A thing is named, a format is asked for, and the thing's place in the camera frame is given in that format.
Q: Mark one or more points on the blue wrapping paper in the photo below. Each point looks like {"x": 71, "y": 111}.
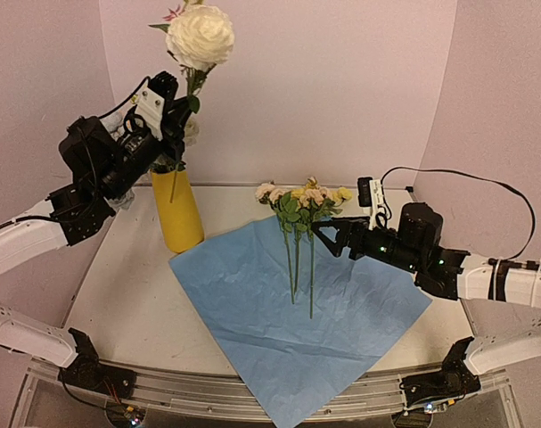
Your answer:
{"x": 345, "y": 322}

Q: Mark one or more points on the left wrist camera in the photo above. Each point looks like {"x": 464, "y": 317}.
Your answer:
{"x": 153, "y": 98}

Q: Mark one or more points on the bouquet of roses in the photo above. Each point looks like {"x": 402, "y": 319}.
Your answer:
{"x": 297, "y": 209}

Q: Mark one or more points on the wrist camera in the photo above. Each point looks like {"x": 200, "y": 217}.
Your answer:
{"x": 153, "y": 98}
{"x": 371, "y": 199}

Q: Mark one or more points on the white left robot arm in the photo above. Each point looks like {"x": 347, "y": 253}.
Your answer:
{"x": 23, "y": 241}

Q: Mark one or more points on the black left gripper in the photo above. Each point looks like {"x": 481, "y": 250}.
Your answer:
{"x": 176, "y": 138}

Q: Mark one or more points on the blue and pink flower bunch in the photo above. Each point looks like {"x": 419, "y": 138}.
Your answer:
{"x": 140, "y": 152}

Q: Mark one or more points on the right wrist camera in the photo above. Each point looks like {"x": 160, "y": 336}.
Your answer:
{"x": 371, "y": 199}

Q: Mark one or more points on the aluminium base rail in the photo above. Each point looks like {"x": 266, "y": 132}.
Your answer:
{"x": 189, "y": 382}

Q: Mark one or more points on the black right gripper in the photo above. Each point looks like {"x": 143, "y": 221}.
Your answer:
{"x": 353, "y": 238}

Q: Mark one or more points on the yellow vase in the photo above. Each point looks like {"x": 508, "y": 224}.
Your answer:
{"x": 180, "y": 219}

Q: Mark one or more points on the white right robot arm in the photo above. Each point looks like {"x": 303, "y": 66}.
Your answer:
{"x": 507, "y": 291}

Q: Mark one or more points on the large cream rose stem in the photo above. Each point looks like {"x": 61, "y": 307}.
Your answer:
{"x": 198, "y": 37}

